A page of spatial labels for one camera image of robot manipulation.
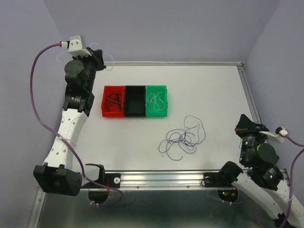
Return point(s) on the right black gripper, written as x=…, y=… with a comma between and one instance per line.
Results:
x=244, y=125

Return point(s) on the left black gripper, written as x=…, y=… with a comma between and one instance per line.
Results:
x=97, y=57

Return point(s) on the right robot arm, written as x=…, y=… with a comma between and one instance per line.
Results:
x=281, y=205

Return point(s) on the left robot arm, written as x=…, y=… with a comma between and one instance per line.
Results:
x=76, y=110

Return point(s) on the red plastic bin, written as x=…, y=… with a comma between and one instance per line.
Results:
x=112, y=104

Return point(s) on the black plastic bin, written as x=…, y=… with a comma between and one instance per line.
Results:
x=134, y=101

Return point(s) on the green plastic bin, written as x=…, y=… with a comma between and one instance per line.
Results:
x=156, y=104

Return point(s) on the aluminium right side rail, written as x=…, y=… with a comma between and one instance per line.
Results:
x=252, y=106

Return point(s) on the aluminium rail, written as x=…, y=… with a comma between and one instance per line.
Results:
x=252, y=106
x=167, y=63
x=161, y=179

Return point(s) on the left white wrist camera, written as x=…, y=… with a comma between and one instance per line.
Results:
x=76, y=46

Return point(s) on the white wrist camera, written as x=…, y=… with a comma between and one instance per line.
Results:
x=279, y=135
x=76, y=46

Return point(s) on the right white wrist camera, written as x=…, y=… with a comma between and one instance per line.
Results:
x=279, y=135

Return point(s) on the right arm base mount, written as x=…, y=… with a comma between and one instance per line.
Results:
x=225, y=191

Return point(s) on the aluminium back rail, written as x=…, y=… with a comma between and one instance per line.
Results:
x=167, y=63

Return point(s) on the aluminium front rail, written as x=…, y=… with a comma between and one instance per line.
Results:
x=161, y=179

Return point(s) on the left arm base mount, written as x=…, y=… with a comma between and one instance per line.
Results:
x=110, y=195

